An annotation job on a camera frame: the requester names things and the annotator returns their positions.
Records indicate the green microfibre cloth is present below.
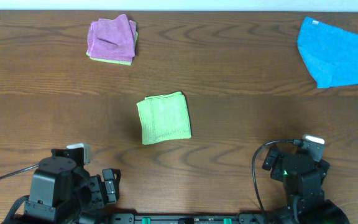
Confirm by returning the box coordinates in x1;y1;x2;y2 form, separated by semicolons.
137;91;191;145

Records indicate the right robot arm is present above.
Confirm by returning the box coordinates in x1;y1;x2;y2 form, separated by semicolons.
262;145;349;224

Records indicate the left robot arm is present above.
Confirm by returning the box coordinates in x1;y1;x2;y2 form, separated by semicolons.
2;146;121;223

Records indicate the blue cloth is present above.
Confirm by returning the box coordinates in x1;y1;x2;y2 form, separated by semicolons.
297;17;358;88

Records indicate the folded light green cloth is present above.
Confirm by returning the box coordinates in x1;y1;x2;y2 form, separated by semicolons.
86;31;138;65

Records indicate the folded purple cloth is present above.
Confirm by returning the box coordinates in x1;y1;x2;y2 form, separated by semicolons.
86;14;137;61

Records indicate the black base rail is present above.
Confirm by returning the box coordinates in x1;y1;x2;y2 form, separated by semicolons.
107;213;267;224

